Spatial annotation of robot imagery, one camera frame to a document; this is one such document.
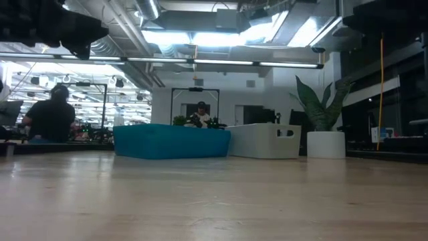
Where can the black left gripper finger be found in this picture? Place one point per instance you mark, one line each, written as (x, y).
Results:
(87, 31)

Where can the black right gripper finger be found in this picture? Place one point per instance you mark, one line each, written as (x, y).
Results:
(359, 23)

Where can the long ceiling light bar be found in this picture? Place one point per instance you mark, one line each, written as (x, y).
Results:
(167, 60)

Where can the person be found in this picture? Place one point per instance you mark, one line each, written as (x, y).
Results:
(200, 115)
(50, 117)

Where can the dark computer monitor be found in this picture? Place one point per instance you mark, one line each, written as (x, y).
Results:
(10, 114)

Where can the green succulent plant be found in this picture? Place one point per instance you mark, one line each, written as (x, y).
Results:
(317, 114)

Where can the white plant pot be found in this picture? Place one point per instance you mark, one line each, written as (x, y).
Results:
(326, 145)

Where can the small green background plant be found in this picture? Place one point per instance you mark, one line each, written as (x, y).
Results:
(180, 120)

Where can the black wide monitor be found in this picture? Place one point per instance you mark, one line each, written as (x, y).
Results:
(259, 115)

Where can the blue plastic tray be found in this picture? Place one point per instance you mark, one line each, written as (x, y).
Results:
(167, 142)

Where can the grey plastic bin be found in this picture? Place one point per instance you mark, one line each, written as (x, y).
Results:
(254, 142)

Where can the black metal gantry frame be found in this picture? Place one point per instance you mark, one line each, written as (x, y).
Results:
(104, 107)
(195, 89)

